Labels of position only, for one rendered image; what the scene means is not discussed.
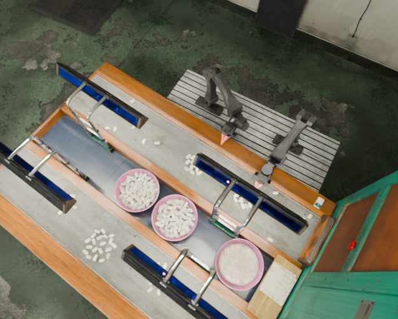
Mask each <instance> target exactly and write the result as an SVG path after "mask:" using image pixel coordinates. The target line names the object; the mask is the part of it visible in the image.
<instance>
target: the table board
mask: <svg viewBox="0 0 398 319"><path fill-rule="evenodd" d="M104 63H105V62H104ZM100 67H101V66H100ZM98 69H99V68H98ZM98 69H97V70H98ZM97 70H96V71H95V72H94V73H93V74H92V75H91V76H90V77H89V78H88V79H89V80H90V79H91V78H92V77H93V76H94V75H95V74H97ZM64 103H66V101H65V102H64ZM63 115H64V113H63V112H62V111H61V110H60V109H59V108H58V109H57V110H56V111H55V112H54V113H53V114H52V115H51V116H50V117H49V118H48V119H47V120H46V121H45V122H44V123H43V124H42V125H41V126H40V127H39V128H38V129H37V130H36V131H35V132H34V133H33V134H32V135H35V136H37V137H38V138H41V137H42V136H43V135H44V134H45V133H46V132H47V131H48V130H49V129H50V128H51V127H52V126H53V125H54V124H55V123H56V122H57V121H58V120H59V119H60V118H61V117H62V116H63ZM32 135H31V136H32ZM3 166H4V165H3V164H1V165H0V169H1V168H2V167H3Z"/></svg>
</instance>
